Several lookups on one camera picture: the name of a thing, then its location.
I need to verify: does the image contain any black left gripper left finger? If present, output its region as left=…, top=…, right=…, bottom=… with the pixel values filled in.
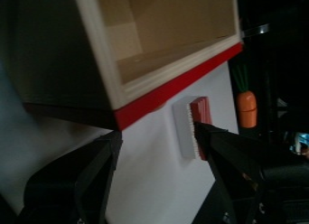
left=15, top=130, right=124, bottom=224

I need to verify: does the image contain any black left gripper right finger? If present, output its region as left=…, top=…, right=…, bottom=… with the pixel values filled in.
left=192, top=121, right=309, bottom=224

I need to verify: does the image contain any salmon sushi toy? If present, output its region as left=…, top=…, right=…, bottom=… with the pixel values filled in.
left=173, top=95, right=215, bottom=161

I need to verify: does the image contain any orange toy carrot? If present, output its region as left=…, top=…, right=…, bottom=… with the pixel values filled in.
left=232, top=64, right=259, bottom=129

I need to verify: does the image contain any white mat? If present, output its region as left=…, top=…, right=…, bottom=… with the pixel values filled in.
left=0, top=61, right=241, bottom=224

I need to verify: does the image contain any wooden box with red rim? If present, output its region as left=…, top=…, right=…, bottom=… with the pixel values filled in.
left=17, top=0, right=245, bottom=132

